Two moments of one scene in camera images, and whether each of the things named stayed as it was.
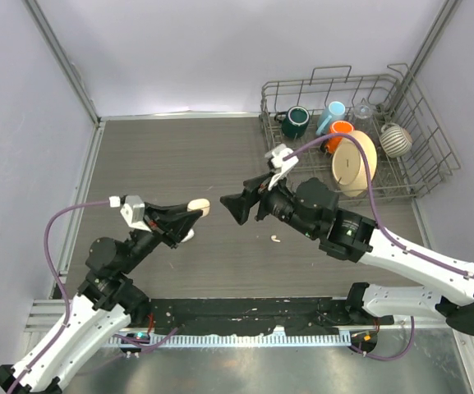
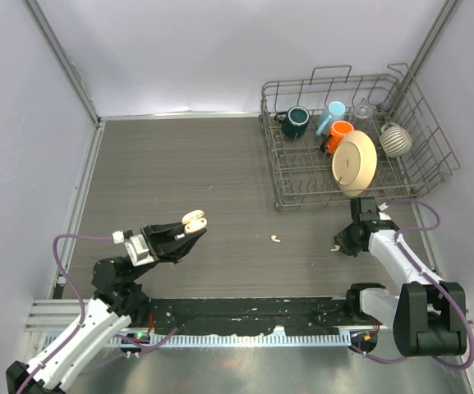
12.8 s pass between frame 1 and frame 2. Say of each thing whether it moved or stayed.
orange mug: stayed
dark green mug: stayed
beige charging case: moved
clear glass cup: stayed
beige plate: stayed
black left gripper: moved
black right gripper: moved
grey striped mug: stayed
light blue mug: stayed
